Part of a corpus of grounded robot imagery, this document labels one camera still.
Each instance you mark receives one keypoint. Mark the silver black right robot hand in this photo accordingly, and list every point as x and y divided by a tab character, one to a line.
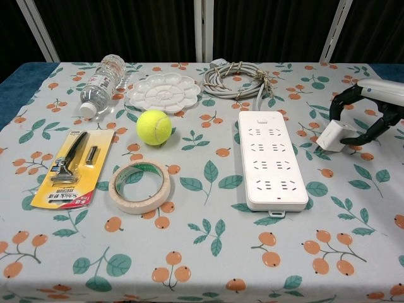
385	91

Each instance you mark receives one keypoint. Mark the small white plug adapter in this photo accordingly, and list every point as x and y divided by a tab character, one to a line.
333	137

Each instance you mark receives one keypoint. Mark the white power strip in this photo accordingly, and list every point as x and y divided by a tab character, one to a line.
271	170

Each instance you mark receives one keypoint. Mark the floral grey tablecloth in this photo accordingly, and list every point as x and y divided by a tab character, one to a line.
205	252

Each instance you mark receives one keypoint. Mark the white flower-shaped paint palette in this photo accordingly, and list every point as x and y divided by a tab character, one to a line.
162	93

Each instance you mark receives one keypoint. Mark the yellow tennis ball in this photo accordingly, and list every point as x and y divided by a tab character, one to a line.
154	127

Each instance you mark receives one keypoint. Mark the beige tape roll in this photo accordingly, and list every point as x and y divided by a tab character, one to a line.
139	206

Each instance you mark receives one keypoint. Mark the clear plastic water bottle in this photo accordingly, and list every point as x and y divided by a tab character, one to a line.
101	85

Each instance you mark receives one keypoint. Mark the razor in yellow blister pack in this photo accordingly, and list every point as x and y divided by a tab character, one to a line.
75	176

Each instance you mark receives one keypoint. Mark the grey metal frame post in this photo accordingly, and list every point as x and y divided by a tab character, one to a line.
42	31
203	31
336	31

